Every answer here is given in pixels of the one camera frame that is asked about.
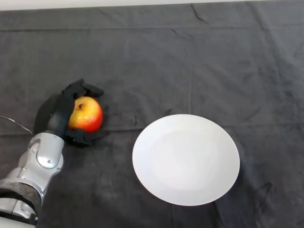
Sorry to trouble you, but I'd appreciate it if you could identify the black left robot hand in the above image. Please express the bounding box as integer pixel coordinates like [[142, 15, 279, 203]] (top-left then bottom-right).
[[33, 78, 107, 148]]

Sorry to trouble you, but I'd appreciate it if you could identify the red yellow apple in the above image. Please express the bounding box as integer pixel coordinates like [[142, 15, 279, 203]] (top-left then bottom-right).
[[68, 96, 104, 133]]

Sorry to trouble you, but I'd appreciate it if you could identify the white round plate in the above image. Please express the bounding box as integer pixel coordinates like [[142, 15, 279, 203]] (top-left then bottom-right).
[[132, 114, 241, 206]]

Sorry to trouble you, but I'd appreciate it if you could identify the black cloth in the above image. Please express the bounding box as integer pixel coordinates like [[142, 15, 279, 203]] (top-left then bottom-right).
[[0, 1, 304, 228]]

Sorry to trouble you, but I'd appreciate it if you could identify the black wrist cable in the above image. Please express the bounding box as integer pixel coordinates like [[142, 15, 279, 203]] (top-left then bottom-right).
[[0, 115, 34, 135]]

